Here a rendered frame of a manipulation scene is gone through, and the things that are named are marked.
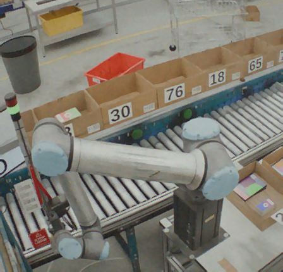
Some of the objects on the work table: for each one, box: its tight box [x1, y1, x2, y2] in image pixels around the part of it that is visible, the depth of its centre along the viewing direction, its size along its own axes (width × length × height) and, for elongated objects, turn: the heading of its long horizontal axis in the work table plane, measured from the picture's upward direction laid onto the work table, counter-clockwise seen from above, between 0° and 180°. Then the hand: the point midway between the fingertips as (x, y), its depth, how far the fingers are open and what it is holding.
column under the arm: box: [162, 187, 231, 262], centre depth 184 cm, size 26×26×33 cm
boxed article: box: [255, 198, 275, 216], centre depth 199 cm, size 6×10×5 cm, turn 126°
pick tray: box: [225, 161, 283, 232], centre depth 205 cm, size 28×38×10 cm
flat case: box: [233, 173, 267, 202], centre depth 214 cm, size 14×19×2 cm
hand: (53, 222), depth 181 cm, fingers closed
